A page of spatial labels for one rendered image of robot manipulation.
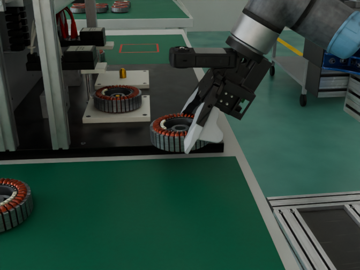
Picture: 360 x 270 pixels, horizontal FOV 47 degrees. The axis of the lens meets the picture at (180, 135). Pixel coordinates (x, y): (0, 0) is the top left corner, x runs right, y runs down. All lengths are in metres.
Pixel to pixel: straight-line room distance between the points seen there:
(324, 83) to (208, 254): 0.82
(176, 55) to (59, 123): 0.26
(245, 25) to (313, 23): 0.11
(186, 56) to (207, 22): 5.70
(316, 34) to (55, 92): 0.46
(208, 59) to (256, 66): 0.09
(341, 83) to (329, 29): 0.61
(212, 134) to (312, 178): 1.66
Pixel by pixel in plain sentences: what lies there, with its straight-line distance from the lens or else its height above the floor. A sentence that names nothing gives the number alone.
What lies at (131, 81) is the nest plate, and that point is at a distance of 1.19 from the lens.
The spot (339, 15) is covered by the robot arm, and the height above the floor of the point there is 1.03.
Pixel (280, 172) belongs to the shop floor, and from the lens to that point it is 2.36.
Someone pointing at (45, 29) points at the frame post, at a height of 1.00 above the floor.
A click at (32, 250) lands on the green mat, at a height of 0.75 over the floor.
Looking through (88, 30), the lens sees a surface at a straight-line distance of 1.20.
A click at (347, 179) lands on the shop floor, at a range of 2.40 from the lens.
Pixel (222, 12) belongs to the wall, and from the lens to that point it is 6.42.
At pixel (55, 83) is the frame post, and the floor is 0.90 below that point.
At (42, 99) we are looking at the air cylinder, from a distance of 0.98.
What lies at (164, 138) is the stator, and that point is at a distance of 0.73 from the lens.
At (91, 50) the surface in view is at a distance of 0.95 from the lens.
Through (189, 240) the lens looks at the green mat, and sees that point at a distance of 0.60.
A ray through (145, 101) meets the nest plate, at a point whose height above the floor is 0.78.
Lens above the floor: 1.12
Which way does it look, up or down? 24 degrees down
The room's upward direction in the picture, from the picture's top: straight up
